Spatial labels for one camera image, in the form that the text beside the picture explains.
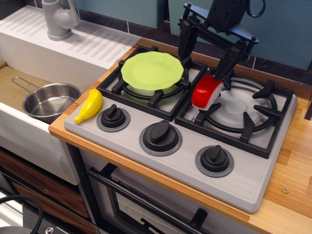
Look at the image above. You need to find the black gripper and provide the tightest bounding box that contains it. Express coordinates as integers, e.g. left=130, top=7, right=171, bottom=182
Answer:
left=177, top=0, right=259, bottom=80

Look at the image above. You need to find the red white salmon sushi toy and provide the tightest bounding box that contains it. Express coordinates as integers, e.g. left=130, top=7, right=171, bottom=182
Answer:
left=191, top=75, right=224, bottom=111

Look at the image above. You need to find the green plastic plate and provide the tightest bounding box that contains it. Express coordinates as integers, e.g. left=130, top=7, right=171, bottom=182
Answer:
left=121, top=51, right=184, bottom=91

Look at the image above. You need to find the black left burner grate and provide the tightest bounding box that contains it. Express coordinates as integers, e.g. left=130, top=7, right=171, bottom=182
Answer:
left=97, top=46, right=208, bottom=121

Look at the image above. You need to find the black burner grate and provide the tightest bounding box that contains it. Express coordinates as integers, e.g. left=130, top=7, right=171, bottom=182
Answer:
left=97, top=46, right=208, bottom=121
left=175, top=74, right=293, bottom=158

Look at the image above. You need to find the black right burner grate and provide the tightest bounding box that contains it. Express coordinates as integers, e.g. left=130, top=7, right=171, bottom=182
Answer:
left=175, top=74, right=293, bottom=158

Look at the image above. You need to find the black middle stove knob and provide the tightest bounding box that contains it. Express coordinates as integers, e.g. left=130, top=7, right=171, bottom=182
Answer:
left=139, top=120, right=183, bottom=156

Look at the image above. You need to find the black stove knob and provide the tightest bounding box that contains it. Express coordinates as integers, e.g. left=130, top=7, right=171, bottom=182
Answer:
left=195, top=145, right=234, bottom=178
left=97, top=104, right=131, bottom=133
left=139, top=120, right=183, bottom=156

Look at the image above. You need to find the grey toy stove top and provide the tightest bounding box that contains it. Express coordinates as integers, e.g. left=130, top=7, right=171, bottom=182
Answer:
left=63, top=45, right=298, bottom=214

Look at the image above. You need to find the black right stove knob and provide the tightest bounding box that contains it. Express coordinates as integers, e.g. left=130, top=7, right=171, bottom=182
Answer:
left=195, top=145, right=234, bottom=178

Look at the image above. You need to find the black left stove knob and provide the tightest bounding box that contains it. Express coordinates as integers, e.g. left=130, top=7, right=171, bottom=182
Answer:
left=97, top=104, right=131, bottom=133

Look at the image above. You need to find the yellow toy banana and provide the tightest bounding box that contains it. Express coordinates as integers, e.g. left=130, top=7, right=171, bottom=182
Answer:
left=73, top=89, right=103, bottom=124

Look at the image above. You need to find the grey toy faucet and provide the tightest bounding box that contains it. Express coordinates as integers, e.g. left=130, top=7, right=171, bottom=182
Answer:
left=41, top=0, right=79, bottom=41

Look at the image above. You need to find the small steel pot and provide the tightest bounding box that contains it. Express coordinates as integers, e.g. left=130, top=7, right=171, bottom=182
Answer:
left=12, top=77, right=80, bottom=124

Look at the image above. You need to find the toy oven door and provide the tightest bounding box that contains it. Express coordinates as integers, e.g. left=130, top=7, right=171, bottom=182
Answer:
left=87, top=163, right=252, bottom=234

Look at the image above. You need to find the white toy sink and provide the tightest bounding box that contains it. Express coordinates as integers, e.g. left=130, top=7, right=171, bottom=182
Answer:
left=0, top=6, right=139, bottom=185

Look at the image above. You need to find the wooden drawer front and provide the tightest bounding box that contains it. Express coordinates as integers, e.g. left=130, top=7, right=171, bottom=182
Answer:
left=0, top=148, right=98, bottom=234

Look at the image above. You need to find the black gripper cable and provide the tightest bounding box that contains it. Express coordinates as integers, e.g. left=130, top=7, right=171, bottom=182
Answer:
left=245, top=0, right=266, bottom=18

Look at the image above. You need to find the black braided cable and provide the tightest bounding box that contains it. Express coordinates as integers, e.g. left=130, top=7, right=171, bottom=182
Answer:
left=0, top=194, right=44, bottom=234

